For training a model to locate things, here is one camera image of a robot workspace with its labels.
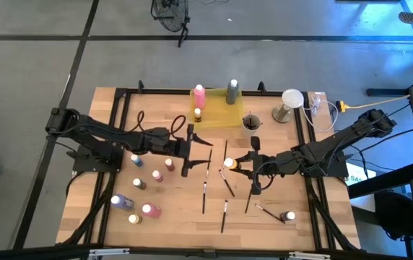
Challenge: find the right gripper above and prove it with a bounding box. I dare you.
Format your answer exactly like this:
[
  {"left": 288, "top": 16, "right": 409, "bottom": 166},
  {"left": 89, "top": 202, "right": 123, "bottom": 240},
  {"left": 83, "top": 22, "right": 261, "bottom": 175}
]
[{"left": 234, "top": 136, "right": 296, "bottom": 196}]

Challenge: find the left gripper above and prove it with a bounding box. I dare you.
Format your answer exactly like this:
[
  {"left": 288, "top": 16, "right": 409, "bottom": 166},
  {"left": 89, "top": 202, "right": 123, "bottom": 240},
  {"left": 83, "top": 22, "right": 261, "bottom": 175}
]
[{"left": 161, "top": 123, "right": 214, "bottom": 178}]

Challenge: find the thin brown handle paintbrush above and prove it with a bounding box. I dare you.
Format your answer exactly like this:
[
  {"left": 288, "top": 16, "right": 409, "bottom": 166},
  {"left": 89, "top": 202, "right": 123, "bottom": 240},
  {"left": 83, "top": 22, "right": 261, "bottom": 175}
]
[{"left": 222, "top": 139, "right": 229, "bottom": 170}]

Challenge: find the large pink paint bottle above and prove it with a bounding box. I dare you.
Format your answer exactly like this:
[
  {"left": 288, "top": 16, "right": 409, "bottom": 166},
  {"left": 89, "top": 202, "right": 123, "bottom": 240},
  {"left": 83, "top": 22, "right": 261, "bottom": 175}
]
[{"left": 193, "top": 84, "right": 207, "bottom": 111}]

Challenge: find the large grey paint bottle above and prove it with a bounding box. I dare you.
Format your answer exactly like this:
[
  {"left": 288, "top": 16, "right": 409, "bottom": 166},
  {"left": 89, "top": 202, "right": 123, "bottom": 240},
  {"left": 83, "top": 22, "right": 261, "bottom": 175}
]
[{"left": 225, "top": 79, "right": 240, "bottom": 105}]

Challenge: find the small brown paint bottle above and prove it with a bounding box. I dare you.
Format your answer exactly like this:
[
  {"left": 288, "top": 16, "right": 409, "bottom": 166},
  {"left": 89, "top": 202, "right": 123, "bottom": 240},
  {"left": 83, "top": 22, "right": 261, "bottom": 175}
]
[{"left": 279, "top": 210, "right": 297, "bottom": 222}]

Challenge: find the large red paint bottle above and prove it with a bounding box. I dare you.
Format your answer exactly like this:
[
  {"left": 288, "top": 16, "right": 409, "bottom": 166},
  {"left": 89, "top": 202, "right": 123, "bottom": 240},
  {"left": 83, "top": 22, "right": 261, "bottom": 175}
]
[{"left": 141, "top": 202, "right": 162, "bottom": 219}]

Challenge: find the large blue paint bottle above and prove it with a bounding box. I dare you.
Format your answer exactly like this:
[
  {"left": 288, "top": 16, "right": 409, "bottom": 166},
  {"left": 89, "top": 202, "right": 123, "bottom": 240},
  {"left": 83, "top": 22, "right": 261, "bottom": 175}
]
[{"left": 110, "top": 194, "right": 134, "bottom": 211}]

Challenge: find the angled flat bristle paintbrush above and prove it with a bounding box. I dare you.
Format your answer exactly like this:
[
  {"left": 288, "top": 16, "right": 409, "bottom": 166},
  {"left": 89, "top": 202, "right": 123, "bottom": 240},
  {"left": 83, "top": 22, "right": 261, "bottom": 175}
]
[{"left": 218, "top": 169, "right": 236, "bottom": 198}]

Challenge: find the beige plastic cup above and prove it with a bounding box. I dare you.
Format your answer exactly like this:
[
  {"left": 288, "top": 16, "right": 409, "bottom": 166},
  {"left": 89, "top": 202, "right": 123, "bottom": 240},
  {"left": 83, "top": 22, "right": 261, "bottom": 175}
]
[{"left": 241, "top": 113, "right": 264, "bottom": 137}]

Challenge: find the yellow translucent plastic bin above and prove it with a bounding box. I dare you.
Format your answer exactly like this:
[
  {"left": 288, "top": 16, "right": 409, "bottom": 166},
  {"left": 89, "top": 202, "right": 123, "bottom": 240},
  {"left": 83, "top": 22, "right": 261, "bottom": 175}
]
[{"left": 189, "top": 87, "right": 245, "bottom": 129}]

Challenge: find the thin dark paintbrush silver ferrule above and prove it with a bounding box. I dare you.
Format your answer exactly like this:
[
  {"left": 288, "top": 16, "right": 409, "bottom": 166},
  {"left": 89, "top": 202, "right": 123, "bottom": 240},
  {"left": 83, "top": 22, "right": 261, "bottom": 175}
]
[{"left": 254, "top": 203, "right": 286, "bottom": 225}]

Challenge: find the white dome table lamp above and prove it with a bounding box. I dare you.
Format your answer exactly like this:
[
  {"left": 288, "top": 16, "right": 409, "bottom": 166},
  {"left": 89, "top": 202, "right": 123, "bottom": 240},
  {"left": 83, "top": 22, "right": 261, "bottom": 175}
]
[{"left": 271, "top": 88, "right": 305, "bottom": 124}]

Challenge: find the green white sign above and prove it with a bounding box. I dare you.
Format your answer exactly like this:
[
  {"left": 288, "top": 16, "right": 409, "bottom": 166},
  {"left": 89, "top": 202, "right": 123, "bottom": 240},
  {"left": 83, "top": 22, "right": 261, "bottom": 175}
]
[{"left": 346, "top": 162, "right": 377, "bottom": 187}]

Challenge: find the black metal beam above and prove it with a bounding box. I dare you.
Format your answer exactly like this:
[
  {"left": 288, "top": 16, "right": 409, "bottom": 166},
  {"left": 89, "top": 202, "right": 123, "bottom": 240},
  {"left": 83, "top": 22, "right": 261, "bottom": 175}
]
[
  {"left": 366, "top": 68, "right": 413, "bottom": 98},
  {"left": 347, "top": 160, "right": 413, "bottom": 199}
]

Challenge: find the black floor fan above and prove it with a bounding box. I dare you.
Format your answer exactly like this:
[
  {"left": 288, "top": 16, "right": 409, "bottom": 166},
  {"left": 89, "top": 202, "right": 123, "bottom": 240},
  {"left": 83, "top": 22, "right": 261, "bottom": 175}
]
[{"left": 150, "top": 0, "right": 191, "bottom": 48}]

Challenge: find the black office chair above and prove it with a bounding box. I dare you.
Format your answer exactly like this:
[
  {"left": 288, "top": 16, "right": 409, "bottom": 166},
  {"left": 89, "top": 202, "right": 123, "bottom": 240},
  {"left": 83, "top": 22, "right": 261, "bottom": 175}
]
[{"left": 374, "top": 190, "right": 413, "bottom": 241}]

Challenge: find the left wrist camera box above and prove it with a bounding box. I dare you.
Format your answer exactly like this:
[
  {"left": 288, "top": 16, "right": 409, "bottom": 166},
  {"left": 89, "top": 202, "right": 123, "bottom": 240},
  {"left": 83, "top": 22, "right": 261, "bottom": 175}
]
[{"left": 168, "top": 138, "right": 189, "bottom": 159}]

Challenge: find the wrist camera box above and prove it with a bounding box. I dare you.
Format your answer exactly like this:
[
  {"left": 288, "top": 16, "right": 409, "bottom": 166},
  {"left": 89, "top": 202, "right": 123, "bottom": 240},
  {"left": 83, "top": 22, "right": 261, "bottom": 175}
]
[
  {"left": 168, "top": 138, "right": 189, "bottom": 159},
  {"left": 259, "top": 153, "right": 279, "bottom": 174}
]

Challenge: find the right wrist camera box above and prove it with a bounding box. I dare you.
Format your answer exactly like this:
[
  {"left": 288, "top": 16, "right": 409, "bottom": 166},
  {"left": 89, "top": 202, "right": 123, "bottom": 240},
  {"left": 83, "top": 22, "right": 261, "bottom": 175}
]
[{"left": 259, "top": 153, "right": 279, "bottom": 174}]

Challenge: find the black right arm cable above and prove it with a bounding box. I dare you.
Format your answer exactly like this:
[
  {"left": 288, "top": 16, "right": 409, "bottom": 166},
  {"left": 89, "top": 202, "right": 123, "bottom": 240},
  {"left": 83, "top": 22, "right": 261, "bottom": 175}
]
[{"left": 251, "top": 160, "right": 278, "bottom": 192}]

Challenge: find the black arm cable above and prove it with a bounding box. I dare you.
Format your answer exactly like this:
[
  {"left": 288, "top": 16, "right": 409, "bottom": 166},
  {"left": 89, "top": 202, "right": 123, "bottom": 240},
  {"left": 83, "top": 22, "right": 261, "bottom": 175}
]
[
  {"left": 251, "top": 160, "right": 278, "bottom": 192},
  {"left": 129, "top": 110, "right": 146, "bottom": 137},
  {"left": 169, "top": 114, "right": 188, "bottom": 140}
]

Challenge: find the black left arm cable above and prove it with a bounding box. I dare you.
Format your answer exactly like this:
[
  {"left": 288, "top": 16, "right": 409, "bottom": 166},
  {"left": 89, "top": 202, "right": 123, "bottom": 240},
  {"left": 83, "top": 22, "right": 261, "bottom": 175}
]
[
  {"left": 169, "top": 114, "right": 188, "bottom": 140},
  {"left": 129, "top": 110, "right": 146, "bottom": 137}
]

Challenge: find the thick black handle paintbrush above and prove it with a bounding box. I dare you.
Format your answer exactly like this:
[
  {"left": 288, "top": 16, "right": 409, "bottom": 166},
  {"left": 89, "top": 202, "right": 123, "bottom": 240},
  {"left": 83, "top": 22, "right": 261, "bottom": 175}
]
[{"left": 201, "top": 181, "right": 208, "bottom": 215}]

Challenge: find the black table frame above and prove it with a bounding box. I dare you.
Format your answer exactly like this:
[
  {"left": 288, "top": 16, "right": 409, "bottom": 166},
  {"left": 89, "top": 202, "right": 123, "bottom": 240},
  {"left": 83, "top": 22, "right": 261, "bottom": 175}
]
[{"left": 56, "top": 79, "right": 361, "bottom": 260}]

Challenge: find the silver frame bracket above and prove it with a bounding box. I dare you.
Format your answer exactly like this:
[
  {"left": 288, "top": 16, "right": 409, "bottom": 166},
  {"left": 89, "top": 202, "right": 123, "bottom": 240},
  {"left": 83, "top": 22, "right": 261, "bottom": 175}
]
[
  {"left": 287, "top": 251, "right": 332, "bottom": 260},
  {"left": 88, "top": 248, "right": 131, "bottom": 258}
]

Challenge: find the yellow hanging power cord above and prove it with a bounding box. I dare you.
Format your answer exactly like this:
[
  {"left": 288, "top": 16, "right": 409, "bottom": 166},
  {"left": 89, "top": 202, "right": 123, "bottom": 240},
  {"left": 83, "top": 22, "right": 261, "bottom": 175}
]
[{"left": 338, "top": 94, "right": 412, "bottom": 111}]

